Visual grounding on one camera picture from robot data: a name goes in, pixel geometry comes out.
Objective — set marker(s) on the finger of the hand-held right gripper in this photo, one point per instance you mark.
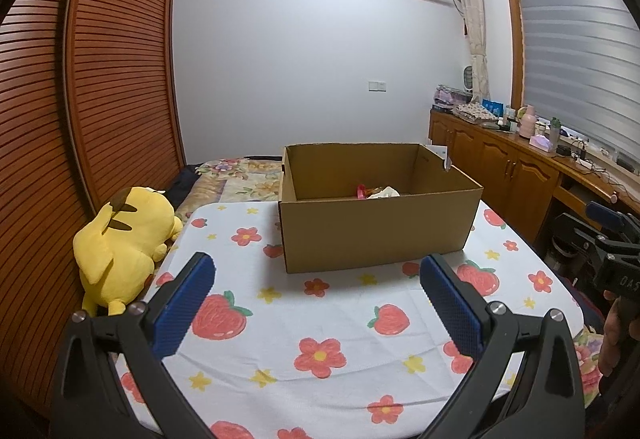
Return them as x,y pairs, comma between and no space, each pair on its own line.
577,234
605,214

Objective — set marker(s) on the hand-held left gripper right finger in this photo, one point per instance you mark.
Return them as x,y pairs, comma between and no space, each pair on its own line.
452,306

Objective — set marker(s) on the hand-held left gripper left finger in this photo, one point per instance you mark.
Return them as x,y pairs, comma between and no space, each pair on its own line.
182,306

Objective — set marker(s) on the brown cardboard box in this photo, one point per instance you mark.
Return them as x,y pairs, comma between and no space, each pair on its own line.
380,234

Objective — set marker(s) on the pink and red snack packet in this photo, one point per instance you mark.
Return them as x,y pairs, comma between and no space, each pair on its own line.
361,192

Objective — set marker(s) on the person's right hand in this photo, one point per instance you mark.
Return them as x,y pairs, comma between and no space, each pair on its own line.
612,334

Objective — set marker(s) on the white power strip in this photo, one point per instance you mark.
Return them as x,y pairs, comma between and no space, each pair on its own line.
586,163

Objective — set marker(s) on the small black device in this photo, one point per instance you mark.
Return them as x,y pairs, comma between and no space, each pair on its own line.
564,150

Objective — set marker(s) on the yellow plush toy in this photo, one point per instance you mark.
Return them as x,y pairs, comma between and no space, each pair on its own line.
125,239

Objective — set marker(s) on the pink tissue box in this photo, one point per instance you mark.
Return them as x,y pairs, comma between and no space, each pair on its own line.
542,143

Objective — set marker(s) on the green capped bottle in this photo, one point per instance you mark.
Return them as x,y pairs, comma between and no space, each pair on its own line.
556,130

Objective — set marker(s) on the long wooden cabinet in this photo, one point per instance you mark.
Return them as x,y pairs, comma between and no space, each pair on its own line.
500,164

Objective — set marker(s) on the pink thermos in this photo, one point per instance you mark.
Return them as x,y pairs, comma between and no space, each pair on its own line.
527,121

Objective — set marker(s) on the dark cloth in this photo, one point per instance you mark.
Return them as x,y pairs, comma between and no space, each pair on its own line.
182,184

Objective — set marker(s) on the strawberry print tablecloth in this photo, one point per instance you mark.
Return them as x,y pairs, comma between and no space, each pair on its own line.
310,299

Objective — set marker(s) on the floral bedding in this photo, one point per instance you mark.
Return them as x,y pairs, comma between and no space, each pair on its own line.
240,179

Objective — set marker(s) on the blue box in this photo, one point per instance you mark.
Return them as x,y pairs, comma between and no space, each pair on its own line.
493,107

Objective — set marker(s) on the small white box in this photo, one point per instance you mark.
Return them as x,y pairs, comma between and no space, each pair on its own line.
439,154

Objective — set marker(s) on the folded patterned cloth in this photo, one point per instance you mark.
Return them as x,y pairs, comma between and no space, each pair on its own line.
475,112

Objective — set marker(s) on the grey window blind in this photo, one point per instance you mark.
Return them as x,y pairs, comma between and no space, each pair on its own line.
585,44

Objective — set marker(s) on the purple basket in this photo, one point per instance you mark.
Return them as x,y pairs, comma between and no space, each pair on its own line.
450,96

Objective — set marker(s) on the small white fan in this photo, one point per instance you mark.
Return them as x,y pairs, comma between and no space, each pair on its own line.
468,78

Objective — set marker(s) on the beige curtain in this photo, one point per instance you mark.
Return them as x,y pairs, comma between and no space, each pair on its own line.
475,19

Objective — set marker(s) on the brown slatted wardrobe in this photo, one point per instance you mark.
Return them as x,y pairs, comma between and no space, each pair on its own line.
115,69

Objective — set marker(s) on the white light switch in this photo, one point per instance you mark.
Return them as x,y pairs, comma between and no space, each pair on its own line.
376,86

